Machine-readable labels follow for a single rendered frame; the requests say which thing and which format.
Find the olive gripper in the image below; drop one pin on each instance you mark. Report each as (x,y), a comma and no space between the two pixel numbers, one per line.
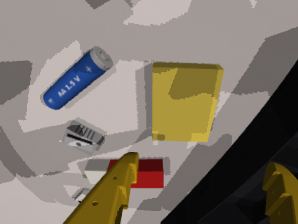
(107,199)

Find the white domino tile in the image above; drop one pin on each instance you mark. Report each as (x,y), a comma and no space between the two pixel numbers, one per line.
(80,196)

